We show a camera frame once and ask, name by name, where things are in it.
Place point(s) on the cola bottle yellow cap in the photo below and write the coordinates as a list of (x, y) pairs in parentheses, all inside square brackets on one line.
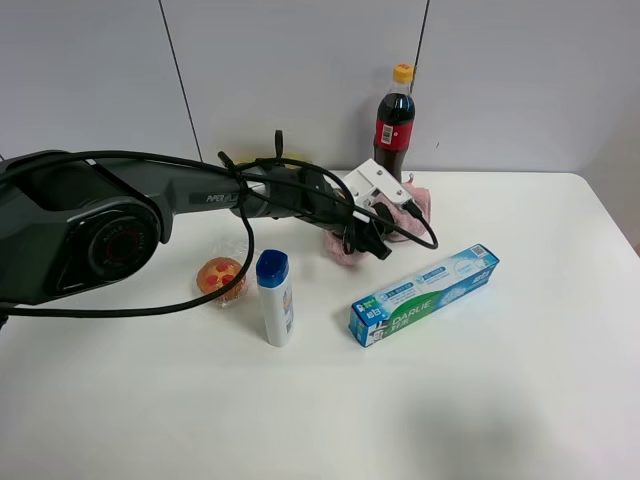
[(394, 122)]

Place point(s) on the blue green toothpaste box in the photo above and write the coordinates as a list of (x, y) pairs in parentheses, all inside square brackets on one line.
[(395, 307)]

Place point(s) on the pink towel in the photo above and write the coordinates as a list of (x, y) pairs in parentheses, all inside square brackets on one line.
[(384, 208)]

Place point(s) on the wrapped fruit tart pastry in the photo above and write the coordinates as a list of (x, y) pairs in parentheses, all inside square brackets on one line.
[(221, 265)]

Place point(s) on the white blue shampoo bottle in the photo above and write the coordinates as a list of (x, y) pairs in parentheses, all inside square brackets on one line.
[(272, 275)]

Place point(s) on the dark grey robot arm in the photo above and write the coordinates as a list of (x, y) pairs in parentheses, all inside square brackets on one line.
[(74, 222)]

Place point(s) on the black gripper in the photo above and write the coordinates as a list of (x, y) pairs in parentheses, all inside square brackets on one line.
[(354, 233)]

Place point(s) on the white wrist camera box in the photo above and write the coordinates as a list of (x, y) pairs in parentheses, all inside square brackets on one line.
[(369, 180)]

